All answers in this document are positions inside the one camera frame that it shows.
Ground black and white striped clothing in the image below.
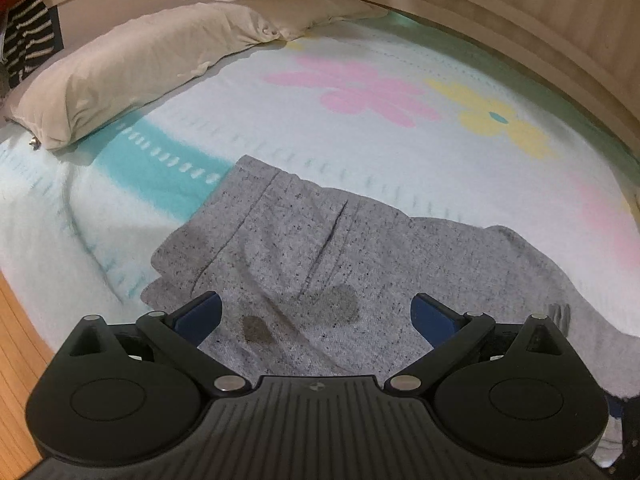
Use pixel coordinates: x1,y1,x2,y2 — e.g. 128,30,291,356
0,0,64,92

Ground cream pillow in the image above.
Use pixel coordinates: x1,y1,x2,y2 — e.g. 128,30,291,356
4,1,282,152
184,0,389,42

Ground floral bed sheet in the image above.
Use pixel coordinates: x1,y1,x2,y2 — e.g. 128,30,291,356
0,10,640,401

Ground wooden bed frame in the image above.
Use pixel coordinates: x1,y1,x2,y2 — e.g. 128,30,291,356
42,0,640,161

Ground grey speckled pants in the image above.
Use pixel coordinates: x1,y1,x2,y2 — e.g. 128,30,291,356
141,155,640,466

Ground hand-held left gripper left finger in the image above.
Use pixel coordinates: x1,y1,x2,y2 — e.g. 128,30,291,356
65,291,250,395

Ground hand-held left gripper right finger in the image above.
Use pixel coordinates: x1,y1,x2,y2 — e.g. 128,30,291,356
384,292,575,393

